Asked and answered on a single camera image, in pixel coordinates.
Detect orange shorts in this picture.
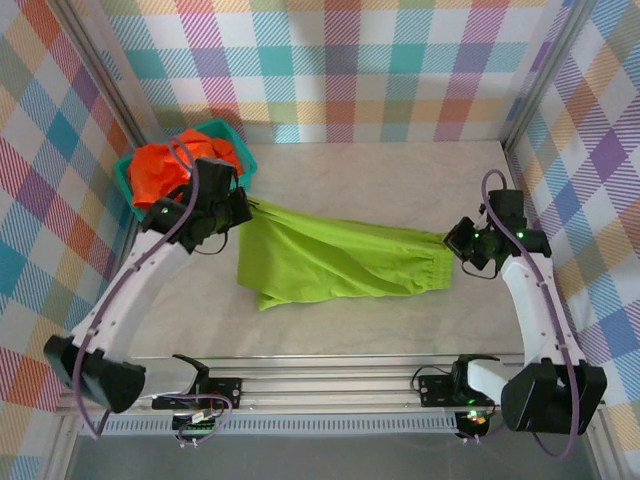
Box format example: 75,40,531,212
127,128,246,211

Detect lime green shorts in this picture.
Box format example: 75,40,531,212
237,199,456,313

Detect teal plastic basket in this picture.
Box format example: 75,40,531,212
114,118,259,224

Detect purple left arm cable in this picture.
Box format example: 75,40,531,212
73,137,234,449

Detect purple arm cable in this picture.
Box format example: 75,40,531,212
73,137,234,449
457,169,587,460

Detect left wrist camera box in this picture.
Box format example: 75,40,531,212
191,157,237,199

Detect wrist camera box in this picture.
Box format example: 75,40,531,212
486,188,527,230
191,157,237,199

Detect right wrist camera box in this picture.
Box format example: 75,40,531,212
486,188,527,230

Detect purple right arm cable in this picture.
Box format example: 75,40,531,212
457,169,587,460

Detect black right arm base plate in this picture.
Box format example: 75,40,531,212
417,373,506,409

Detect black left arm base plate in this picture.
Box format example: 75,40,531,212
151,377,244,411

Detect aluminium upright post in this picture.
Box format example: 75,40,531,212
49,0,156,146
499,0,599,150

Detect aluminium rail frame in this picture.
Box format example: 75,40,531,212
54,352,606,416

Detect grey slotted cable duct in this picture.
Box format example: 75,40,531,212
77,414,461,436

